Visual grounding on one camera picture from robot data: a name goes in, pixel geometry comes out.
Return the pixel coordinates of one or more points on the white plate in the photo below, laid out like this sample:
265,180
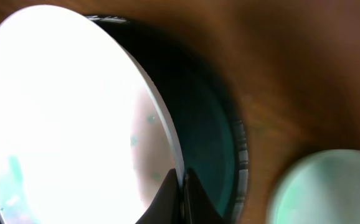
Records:
85,136

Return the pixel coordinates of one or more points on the light green plate front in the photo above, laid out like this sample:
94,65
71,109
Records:
322,188

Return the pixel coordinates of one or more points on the round black tray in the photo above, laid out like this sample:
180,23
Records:
207,121

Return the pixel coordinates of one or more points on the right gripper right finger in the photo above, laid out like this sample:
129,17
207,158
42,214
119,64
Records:
198,209

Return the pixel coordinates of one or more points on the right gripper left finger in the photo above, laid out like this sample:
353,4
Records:
165,207

